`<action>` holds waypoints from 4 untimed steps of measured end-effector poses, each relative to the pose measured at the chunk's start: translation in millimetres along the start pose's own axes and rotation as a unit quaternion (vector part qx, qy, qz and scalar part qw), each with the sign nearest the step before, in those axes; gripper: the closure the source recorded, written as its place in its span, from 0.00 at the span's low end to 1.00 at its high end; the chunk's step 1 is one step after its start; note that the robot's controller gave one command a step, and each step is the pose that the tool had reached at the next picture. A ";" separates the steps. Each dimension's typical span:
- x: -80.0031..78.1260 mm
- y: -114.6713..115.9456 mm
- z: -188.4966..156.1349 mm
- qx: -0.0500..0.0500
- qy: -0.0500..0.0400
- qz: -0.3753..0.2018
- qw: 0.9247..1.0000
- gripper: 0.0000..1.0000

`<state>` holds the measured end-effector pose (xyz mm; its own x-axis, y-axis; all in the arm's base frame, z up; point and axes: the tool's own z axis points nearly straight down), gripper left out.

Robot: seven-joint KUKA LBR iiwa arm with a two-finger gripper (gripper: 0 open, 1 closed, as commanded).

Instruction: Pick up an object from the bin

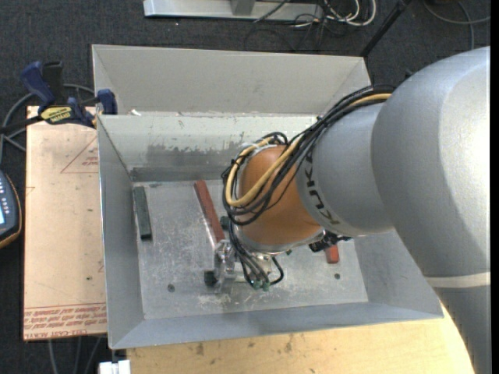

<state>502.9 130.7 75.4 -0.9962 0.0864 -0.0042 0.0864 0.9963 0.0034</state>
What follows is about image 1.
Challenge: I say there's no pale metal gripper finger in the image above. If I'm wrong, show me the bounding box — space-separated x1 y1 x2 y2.
225 243 239 284
213 240 228 294

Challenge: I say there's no grey metal bin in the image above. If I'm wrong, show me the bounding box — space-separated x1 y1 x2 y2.
91 44 445 351

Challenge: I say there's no brown cardboard board red print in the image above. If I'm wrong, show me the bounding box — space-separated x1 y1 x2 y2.
23 105 108 341

